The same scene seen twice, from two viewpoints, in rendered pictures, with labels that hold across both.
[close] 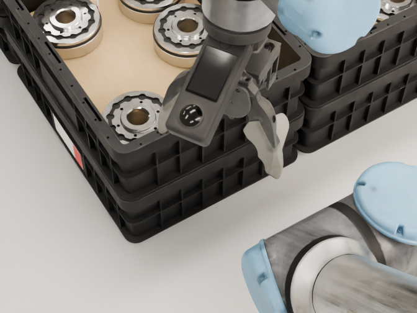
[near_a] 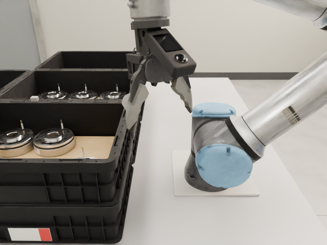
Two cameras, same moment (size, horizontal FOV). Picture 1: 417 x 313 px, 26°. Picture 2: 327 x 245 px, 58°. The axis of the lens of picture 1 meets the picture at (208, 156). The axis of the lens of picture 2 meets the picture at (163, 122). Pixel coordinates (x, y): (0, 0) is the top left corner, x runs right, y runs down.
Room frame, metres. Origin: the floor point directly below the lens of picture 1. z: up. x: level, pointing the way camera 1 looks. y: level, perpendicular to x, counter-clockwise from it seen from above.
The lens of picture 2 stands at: (0.33, 0.44, 1.25)
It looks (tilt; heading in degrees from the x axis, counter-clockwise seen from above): 27 degrees down; 302
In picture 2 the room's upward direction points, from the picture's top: straight up
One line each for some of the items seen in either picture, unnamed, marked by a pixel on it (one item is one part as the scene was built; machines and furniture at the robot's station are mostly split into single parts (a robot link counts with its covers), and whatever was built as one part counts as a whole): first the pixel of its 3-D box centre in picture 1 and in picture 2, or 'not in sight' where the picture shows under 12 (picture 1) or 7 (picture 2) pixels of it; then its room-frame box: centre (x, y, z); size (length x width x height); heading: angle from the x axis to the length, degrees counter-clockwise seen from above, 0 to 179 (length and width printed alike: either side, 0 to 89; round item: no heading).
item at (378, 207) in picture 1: (391, 223); (212, 127); (0.59, -0.23, 0.87); 0.13 x 0.12 x 0.14; 121
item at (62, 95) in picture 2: not in sight; (52, 95); (1.18, -0.17, 0.86); 0.10 x 0.10 x 0.01
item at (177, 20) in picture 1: (187, 26); (53, 135); (0.93, 0.03, 0.86); 0.05 x 0.05 x 0.01
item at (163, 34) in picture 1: (187, 28); (53, 137); (0.93, 0.03, 0.86); 0.10 x 0.10 x 0.01
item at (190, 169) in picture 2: not in sight; (210, 162); (0.59, -0.23, 0.75); 0.15 x 0.15 x 0.10
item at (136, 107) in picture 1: (138, 117); not in sight; (0.76, 0.10, 0.86); 0.05 x 0.05 x 0.01
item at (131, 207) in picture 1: (151, 92); (51, 183); (0.90, 0.09, 0.76); 0.40 x 0.30 x 0.12; 32
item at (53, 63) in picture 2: not in sight; (96, 73); (1.21, -0.42, 0.87); 0.40 x 0.30 x 0.11; 32
